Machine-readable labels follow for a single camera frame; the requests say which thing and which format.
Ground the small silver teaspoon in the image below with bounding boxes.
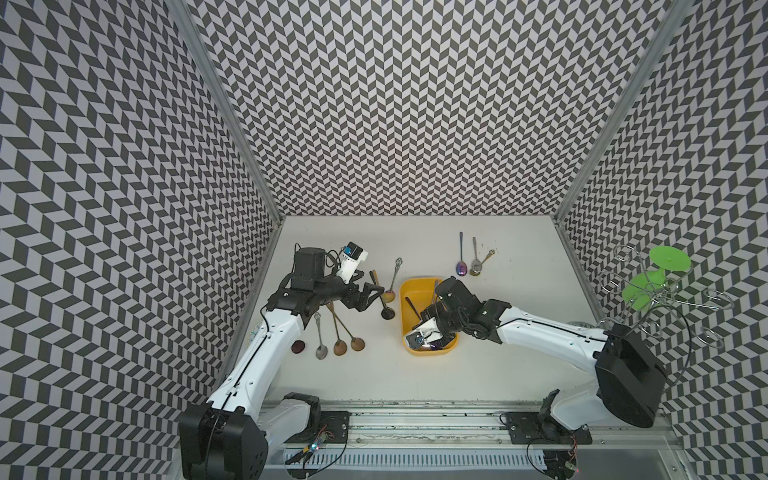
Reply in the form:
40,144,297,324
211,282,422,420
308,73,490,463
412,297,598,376
313,312,328,360

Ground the ornate silver gold spoon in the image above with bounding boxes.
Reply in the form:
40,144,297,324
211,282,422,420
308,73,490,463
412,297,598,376
382,257,403,304

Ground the rainbow handle purple spoon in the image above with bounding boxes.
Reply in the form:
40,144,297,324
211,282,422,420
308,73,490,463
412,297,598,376
455,231,468,277

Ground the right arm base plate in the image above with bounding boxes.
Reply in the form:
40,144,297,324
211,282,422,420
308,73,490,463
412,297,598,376
500,411,593,446

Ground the purple iridescent spoon dark handle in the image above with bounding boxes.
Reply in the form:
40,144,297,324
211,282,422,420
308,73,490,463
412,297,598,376
402,296,458,355

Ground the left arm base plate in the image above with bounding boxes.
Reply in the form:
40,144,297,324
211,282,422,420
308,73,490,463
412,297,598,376
285,410,351,445

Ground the black spoon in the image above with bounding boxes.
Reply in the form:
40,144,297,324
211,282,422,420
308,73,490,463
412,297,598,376
369,270,395,320

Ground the yellow plastic storage box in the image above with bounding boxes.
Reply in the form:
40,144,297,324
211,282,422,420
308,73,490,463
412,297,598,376
399,277,459,357

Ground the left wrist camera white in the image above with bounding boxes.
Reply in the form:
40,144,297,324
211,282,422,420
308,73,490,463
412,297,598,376
336,242,368,284

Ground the dark brown small spoon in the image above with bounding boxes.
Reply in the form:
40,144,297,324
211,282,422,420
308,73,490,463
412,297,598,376
291,340,306,354

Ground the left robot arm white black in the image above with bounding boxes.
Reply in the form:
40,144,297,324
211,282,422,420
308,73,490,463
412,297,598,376
178,242,384,479

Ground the copper spoon long handle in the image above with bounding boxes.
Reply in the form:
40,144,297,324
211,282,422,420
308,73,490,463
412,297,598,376
327,303,366,352

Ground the bronze spoon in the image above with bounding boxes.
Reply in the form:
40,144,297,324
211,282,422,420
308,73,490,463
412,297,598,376
328,306,348,356

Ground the silver ornate handle spoon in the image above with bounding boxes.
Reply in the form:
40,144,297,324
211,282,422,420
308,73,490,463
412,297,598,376
469,237,482,276

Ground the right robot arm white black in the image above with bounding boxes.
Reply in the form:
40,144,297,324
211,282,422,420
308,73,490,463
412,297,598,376
404,277,668,431

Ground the aluminium front rail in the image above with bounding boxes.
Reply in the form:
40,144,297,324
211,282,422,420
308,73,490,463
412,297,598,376
179,400,685,451

